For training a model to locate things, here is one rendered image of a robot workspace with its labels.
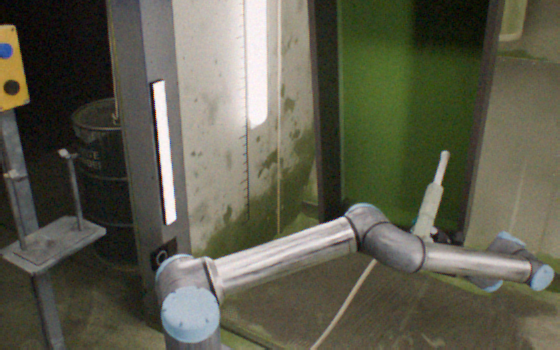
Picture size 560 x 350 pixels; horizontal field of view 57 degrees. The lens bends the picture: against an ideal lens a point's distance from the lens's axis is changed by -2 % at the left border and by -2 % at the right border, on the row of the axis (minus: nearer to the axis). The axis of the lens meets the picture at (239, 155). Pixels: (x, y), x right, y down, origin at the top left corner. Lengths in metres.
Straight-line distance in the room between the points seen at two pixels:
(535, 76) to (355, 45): 1.35
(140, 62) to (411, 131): 1.19
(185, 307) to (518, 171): 2.22
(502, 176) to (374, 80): 1.16
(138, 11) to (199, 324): 1.14
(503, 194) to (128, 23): 2.17
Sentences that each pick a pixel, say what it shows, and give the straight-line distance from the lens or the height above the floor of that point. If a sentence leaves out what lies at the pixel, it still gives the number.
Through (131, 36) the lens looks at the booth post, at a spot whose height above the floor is 1.45.
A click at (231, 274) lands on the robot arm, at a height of 0.88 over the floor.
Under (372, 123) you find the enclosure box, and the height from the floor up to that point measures 0.99.
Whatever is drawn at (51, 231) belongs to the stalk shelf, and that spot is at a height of 0.79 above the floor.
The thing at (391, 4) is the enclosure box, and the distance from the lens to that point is 2.16.
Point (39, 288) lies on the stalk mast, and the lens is 2.21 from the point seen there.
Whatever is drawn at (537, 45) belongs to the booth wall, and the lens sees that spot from 3.32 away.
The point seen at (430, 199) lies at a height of 0.92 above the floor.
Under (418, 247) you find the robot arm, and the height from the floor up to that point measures 0.96.
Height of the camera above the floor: 1.80
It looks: 24 degrees down
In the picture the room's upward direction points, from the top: 2 degrees counter-clockwise
